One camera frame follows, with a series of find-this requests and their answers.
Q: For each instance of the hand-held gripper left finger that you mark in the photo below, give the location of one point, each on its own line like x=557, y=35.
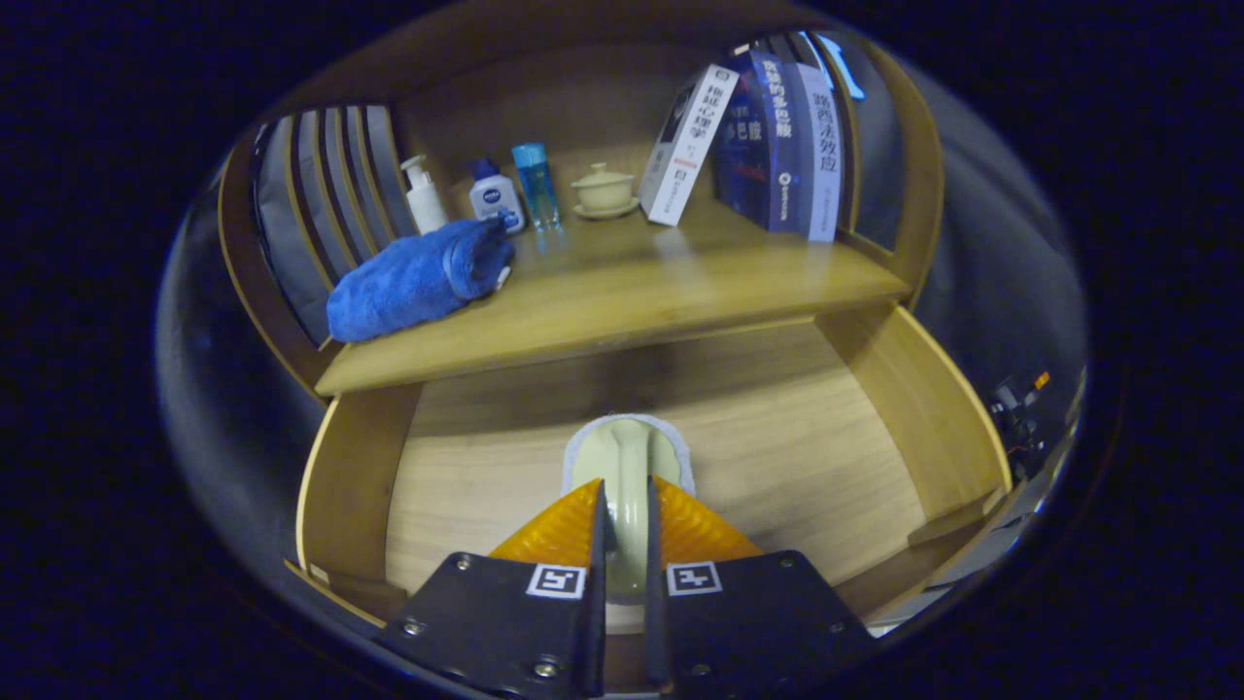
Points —
x=595, y=632

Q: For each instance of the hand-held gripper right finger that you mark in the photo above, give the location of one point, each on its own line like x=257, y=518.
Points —
x=656, y=632

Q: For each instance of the wooden drawer with black knob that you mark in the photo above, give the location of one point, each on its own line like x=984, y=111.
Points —
x=777, y=437

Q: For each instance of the wooden countertop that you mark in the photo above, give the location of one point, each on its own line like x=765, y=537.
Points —
x=661, y=292

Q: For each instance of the wooden cabinet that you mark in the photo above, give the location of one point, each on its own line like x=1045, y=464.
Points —
x=544, y=87

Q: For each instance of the rolled blue towel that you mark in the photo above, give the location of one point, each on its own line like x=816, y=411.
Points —
x=408, y=282

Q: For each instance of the black floor equipment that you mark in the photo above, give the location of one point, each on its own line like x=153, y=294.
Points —
x=1016, y=418

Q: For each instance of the cream lidded tea cup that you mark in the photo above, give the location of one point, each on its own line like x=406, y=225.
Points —
x=604, y=192

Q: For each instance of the white bottle with blue cap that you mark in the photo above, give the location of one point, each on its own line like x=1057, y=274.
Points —
x=496, y=199

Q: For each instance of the clear blue bottle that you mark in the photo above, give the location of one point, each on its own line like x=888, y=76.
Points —
x=536, y=190

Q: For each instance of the white pump bottle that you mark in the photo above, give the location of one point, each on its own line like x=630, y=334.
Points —
x=426, y=204

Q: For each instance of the white book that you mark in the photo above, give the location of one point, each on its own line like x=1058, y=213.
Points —
x=690, y=146

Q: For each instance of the dark blue book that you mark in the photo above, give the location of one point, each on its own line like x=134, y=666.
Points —
x=768, y=146

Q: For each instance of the pale blue book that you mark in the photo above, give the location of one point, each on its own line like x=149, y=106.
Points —
x=824, y=156

